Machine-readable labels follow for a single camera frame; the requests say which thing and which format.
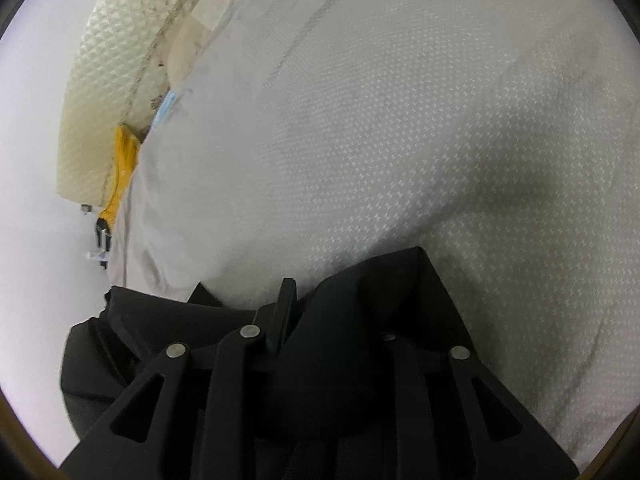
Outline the blue bed sheet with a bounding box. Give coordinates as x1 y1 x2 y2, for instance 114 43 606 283
149 90 182 132

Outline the black puffer jacket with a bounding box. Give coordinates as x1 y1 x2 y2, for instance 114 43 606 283
60 246 477 480

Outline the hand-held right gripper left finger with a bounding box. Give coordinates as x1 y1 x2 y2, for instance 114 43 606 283
59 277 300 480

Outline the yellow pillow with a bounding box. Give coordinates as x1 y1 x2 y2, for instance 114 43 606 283
96 125 144 235

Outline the grey duvet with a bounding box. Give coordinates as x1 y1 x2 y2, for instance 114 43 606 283
107 0 640 476

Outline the black bag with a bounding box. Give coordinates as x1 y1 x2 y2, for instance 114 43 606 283
94 216 114 252

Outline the patchwork pillow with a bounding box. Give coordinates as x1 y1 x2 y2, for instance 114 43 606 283
164 0 273 88

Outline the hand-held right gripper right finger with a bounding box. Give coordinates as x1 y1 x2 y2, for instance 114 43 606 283
381 332 582 480

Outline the cream quilted headboard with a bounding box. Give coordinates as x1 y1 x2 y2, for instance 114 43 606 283
56 0 253 202

